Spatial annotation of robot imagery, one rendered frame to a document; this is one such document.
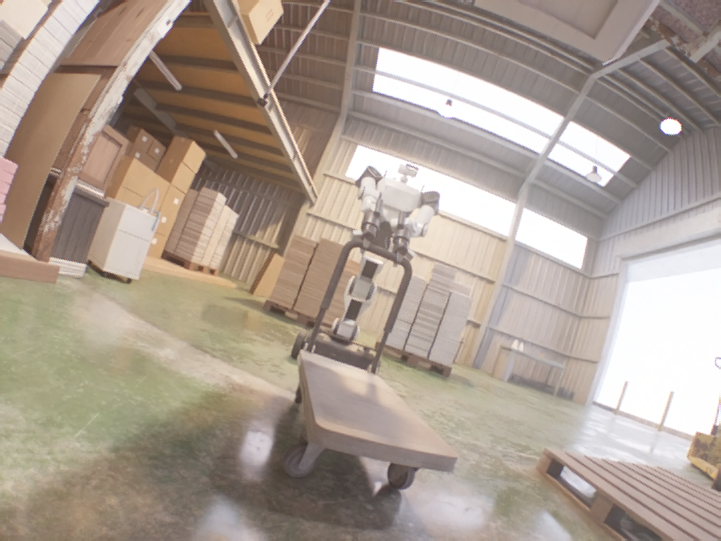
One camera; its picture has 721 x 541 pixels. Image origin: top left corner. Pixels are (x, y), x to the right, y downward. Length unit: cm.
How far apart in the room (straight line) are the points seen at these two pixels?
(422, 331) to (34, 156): 448
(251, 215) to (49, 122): 816
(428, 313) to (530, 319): 559
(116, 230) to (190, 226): 298
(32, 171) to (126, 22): 108
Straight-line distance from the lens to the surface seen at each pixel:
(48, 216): 193
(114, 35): 249
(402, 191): 210
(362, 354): 227
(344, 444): 78
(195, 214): 542
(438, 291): 473
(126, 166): 427
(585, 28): 152
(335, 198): 938
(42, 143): 212
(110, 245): 255
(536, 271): 1008
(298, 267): 456
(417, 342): 471
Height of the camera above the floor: 47
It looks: 6 degrees up
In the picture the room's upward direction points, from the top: 21 degrees clockwise
